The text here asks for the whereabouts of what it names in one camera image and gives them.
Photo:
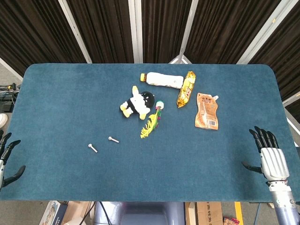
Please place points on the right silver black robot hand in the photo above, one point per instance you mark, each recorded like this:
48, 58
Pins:
274, 164

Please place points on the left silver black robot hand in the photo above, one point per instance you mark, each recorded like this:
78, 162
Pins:
7, 151

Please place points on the silver bolt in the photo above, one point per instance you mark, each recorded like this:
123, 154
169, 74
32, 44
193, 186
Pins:
113, 139
93, 148

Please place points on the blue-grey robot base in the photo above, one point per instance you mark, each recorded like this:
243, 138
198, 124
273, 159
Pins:
145, 213

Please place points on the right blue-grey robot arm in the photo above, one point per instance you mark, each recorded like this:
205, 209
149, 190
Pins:
283, 199

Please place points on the black adapter box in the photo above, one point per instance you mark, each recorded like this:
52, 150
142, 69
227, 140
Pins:
5, 104

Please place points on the red snack packet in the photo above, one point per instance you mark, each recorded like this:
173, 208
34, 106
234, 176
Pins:
230, 221

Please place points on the white navy printed box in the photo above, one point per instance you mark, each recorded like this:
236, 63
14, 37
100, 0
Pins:
52, 213

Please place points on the printed cardboard box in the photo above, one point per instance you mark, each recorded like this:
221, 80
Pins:
208, 213

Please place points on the orange spout pouch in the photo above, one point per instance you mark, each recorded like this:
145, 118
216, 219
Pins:
206, 112

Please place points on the blue felt table cover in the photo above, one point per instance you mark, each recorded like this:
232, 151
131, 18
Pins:
70, 93

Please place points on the plain cardboard box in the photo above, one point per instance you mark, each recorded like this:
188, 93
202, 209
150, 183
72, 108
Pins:
75, 209

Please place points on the light wooden board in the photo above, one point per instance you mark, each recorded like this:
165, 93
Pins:
190, 213

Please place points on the golden foil snack packet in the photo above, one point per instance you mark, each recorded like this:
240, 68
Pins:
186, 90

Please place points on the yellow feather cat toy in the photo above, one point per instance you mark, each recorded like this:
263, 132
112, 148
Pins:
150, 124

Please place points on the white bottle with yellow cap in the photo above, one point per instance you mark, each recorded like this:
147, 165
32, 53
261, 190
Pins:
164, 80

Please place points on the black white penguin plush toy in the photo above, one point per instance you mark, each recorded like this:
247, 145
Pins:
138, 103

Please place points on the dark brown pleated curtain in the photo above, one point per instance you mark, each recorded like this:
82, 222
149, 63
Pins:
105, 28

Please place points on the white metal frame post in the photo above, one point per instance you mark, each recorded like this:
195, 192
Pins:
187, 28
10, 69
262, 35
291, 98
136, 30
75, 31

